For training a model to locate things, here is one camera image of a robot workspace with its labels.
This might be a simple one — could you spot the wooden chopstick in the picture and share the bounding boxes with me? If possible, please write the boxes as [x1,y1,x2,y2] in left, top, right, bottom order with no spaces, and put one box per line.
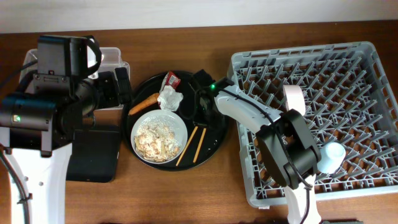
[193,128,207,163]
[175,126,198,167]

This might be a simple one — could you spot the white napkin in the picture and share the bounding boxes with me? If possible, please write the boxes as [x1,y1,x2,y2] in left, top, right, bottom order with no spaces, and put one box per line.
[157,85,183,112]

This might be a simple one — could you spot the red snack wrapper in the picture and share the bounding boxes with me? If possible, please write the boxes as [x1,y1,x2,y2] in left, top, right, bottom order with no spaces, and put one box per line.
[160,71,181,93]

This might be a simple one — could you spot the grey plate with food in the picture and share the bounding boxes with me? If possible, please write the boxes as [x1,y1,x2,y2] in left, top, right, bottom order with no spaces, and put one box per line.
[131,110,188,164]

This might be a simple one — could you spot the orange carrot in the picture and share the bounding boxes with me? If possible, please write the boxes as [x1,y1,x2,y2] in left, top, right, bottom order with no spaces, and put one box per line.
[128,93,160,116]

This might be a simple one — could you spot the white pink bowl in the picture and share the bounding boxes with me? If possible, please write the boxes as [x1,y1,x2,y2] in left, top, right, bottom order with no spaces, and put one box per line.
[283,85,306,116]

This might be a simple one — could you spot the light blue cup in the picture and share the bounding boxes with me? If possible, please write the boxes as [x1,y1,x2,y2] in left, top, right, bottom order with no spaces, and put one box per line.
[317,142,346,174]

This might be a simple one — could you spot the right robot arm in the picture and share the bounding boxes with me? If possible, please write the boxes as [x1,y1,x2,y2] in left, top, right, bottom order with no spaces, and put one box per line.
[188,70,322,223]

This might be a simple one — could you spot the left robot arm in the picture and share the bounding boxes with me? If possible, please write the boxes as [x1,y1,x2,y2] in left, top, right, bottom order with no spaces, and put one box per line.
[1,35,131,223]

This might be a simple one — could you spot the grey dishwasher rack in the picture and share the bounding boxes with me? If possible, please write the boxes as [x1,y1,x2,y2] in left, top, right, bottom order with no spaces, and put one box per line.
[227,42,397,201]

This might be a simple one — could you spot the food scraps and rice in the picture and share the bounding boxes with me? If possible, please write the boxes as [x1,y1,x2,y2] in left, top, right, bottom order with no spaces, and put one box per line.
[134,121,180,163]

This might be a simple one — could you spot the clear plastic bin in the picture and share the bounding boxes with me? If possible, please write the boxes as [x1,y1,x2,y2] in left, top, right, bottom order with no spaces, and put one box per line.
[19,47,131,110]

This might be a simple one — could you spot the black rectangular tray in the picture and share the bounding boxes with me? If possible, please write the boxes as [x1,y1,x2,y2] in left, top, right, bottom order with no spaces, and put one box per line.
[66,125,121,183]

